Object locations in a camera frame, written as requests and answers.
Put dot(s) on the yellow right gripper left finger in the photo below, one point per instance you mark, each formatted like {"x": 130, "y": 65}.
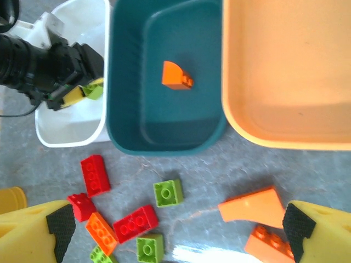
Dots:
{"x": 24, "y": 235}

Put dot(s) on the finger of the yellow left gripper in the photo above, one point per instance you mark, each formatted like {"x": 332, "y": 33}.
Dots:
{"x": 72, "y": 96}
{"x": 91, "y": 63}

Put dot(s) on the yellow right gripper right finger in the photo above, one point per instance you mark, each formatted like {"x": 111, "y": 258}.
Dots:
{"x": 329, "y": 238}

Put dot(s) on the small red curved lego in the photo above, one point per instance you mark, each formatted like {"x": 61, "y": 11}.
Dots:
{"x": 82, "y": 206}

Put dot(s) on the orange sloped lego brick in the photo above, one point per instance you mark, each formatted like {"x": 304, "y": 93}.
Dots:
{"x": 263, "y": 246}

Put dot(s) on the orange rectangular lego brick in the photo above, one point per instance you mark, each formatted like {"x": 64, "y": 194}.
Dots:
{"x": 101, "y": 233}

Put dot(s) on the large orange curved lego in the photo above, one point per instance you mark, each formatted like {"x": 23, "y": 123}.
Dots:
{"x": 255, "y": 208}

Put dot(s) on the red rectangular lego brick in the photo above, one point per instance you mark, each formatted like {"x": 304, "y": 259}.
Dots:
{"x": 135, "y": 223}
{"x": 94, "y": 175}

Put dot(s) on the green square lego brick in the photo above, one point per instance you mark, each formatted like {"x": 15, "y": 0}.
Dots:
{"x": 149, "y": 249}
{"x": 167, "y": 193}

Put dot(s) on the white plastic container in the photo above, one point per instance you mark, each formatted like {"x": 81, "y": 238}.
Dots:
{"x": 71, "y": 128}

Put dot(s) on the yellow pencil cup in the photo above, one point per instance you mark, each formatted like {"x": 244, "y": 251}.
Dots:
{"x": 11, "y": 200}

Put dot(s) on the orange quarter-round lego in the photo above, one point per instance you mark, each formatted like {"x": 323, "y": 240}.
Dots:
{"x": 172, "y": 75}

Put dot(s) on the teal plastic container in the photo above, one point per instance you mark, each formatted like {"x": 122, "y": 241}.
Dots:
{"x": 178, "y": 123}

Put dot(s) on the peach plastic container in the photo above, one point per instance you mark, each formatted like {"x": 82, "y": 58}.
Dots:
{"x": 288, "y": 82}

